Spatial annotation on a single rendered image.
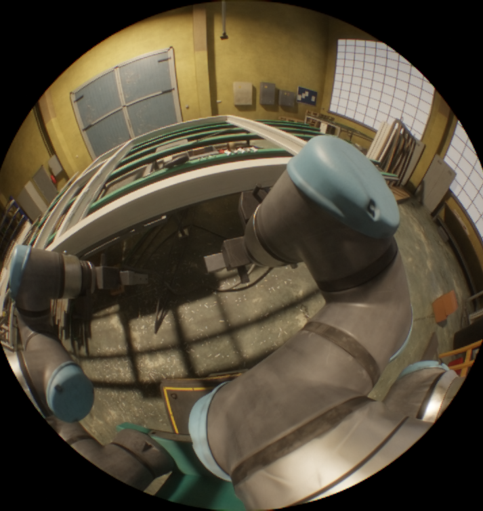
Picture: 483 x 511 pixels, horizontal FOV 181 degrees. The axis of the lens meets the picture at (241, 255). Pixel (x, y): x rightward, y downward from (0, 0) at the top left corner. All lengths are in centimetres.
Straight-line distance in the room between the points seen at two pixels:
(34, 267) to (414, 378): 67
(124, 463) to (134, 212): 62
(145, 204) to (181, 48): 723
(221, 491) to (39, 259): 62
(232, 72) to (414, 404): 763
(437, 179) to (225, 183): 665
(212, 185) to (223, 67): 709
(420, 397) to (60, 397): 47
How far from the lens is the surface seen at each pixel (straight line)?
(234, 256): 25
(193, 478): 62
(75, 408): 28
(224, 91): 720
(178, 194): 39
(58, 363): 26
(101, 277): 37
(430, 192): 675
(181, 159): 65
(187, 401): 90
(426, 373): 40
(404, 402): 36
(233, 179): 39
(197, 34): 733
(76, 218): 76
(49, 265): 34
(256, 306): 113
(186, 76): 707
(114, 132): 727
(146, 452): 55
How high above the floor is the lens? 110
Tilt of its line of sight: 58 degrees down
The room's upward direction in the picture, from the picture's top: 1 degrees counter-clockwise
